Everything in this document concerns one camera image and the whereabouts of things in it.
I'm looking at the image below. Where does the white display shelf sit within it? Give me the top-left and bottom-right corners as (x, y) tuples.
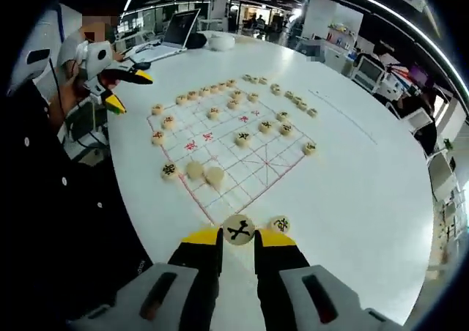
(302, 0), (363, 50)

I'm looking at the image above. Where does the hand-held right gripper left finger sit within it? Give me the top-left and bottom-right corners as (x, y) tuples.
(67, 226), (224, 331)

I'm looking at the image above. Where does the white red-lined chessboard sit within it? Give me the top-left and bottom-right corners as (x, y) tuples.
(146, 83), (318, 226)

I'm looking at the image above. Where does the group of wooden chess pieces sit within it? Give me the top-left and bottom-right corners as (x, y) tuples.
(149, 73), (319, 235)

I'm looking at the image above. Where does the white worn device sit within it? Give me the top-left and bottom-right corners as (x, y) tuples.
(6, 8), (62, 97)

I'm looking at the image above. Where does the purple wall screen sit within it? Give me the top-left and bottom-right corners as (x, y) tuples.
(408, 65), (429, 83)

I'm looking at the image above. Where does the black cable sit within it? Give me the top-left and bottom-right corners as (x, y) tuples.
(47, 56), (111, 152)

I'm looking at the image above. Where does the white round pot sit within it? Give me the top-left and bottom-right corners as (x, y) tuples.
(207, 34), (235, 52)

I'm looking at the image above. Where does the curved ceiling light strip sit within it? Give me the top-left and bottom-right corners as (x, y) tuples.
(299, 0), (469, 94)

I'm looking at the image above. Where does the white office cabinet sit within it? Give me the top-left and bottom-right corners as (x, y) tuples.
(427, 151), (459, 204)

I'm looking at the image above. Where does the white laptop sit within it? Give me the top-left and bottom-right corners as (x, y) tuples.
(128, 8), (202, 64)

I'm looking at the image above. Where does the black round pouch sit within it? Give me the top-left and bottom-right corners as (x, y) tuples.
(186, 32), (210, 49)

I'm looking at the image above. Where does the person's left hand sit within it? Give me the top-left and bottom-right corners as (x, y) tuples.
(71, 73), (122, 100)

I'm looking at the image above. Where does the black-marked round chess piece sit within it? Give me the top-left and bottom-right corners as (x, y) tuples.
(223, 214), (256, 246)

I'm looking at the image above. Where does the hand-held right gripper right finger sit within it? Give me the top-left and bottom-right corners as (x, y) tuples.
(254, 227), (406, 331)

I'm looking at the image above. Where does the white mesh office chair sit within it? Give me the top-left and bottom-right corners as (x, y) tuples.
(351, 56), (385, 92)

